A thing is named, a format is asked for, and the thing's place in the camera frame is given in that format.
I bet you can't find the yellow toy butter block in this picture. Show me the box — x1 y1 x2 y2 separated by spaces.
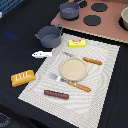
69 40 85 47

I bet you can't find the white toy fish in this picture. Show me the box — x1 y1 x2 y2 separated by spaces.
32 51 52 58

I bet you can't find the brown toy sausage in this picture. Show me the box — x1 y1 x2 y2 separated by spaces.
44 90 69 99

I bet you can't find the round wooden plate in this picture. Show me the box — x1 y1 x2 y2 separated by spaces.
60 58 88 81

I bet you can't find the beige woven placemat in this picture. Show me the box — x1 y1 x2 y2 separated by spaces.
19 34 119 128

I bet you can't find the grey pot near mat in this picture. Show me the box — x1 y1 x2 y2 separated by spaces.
36 24 63 48

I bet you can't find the orange toy bread loaf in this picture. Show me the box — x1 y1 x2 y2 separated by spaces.
11 70 35 87

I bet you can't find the grey pot on stove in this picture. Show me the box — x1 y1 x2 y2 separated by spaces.
59 0 84 19

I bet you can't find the beige bowl on stove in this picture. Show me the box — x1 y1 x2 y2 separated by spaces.
121 7 128 30

